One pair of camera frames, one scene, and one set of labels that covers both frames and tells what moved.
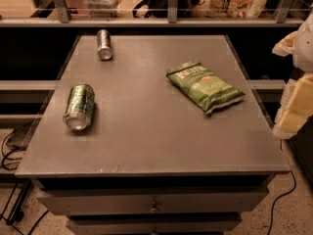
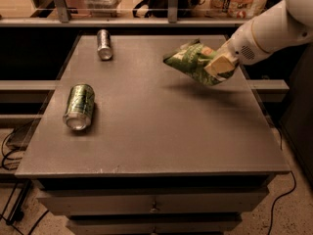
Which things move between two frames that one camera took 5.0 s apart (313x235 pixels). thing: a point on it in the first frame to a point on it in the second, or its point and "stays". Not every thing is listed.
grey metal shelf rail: (173, 20) stays
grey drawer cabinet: (154, 162) stays
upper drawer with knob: (152, 201) stays
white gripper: (304, 51) to (242, 46)
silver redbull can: (104, 46) stays
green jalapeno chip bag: (203, 87) to (191, 59)
